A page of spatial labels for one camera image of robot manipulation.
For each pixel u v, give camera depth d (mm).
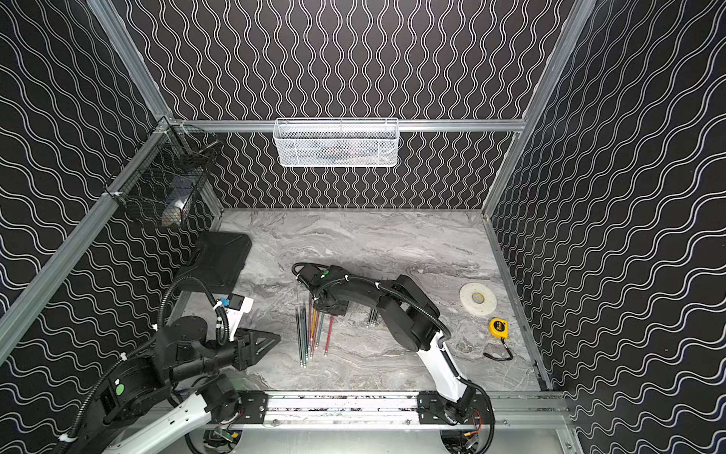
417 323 532
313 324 892
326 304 769
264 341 635
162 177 934
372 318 902
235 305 578
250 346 563
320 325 901
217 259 997
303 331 880
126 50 753
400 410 764
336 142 677
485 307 929
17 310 512
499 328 860
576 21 705
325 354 835
